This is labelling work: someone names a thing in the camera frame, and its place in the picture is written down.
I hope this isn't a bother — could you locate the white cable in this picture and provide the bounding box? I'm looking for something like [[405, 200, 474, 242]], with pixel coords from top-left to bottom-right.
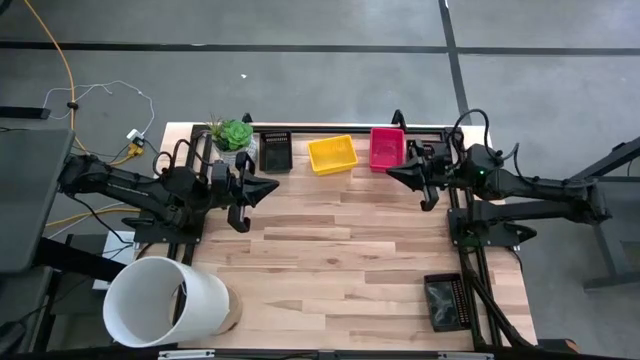
[[41, 79, 157, 137]]

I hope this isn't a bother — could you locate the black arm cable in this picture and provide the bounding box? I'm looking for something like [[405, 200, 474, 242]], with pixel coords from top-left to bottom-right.
[[445, 107, 502, 152], [151, 138, 202, 177]]

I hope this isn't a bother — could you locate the yellow plastic basket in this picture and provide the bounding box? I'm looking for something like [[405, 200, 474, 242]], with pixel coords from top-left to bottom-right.
[[306, 133, 361, 178]]

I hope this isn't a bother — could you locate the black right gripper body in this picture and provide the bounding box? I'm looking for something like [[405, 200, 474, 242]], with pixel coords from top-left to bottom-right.
[[406, 139, 459, 213]]

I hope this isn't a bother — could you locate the large white cylinder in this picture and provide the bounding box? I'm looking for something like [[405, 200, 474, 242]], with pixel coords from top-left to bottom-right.
[[101, 255, 244, 350]]

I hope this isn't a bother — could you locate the succulent in patterned pot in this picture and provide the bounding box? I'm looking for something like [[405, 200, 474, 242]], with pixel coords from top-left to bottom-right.
[[206, 115, 259, 167]]

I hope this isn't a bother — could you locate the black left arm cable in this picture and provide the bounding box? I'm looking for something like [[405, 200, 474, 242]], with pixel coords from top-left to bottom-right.
[[151, 138, 202, 177]]

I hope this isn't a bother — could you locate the red plastic basket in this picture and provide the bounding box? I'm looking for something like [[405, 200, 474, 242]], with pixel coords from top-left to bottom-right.
[[368, 126, 408, 174]]

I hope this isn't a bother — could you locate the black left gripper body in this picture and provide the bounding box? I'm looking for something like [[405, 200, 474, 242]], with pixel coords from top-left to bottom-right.
[[211, 150, 257, 234]]

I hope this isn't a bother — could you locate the black plastic basket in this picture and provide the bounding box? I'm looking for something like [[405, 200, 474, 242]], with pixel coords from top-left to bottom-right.
[[258, 129, 295, 175], [422, 271, 474, 334]]

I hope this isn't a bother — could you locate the black floor strip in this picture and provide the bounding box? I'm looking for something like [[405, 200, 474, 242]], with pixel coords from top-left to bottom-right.
[[0, 105, 52, 121]]

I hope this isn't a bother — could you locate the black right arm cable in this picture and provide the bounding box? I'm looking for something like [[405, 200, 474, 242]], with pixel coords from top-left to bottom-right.
[[445, 107, 502, 152]]

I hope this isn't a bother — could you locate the grey desk frame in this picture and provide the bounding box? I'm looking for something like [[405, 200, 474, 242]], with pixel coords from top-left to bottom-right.
[[569, 134, 640, 292]]

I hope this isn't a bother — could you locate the yellow cable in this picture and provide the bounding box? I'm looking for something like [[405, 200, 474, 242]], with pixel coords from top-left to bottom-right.
[[21, 0, 146, 229]]

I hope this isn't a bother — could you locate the grey flat panel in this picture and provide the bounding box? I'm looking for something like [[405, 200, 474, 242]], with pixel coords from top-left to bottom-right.
[[0, 128, 77, 274]]

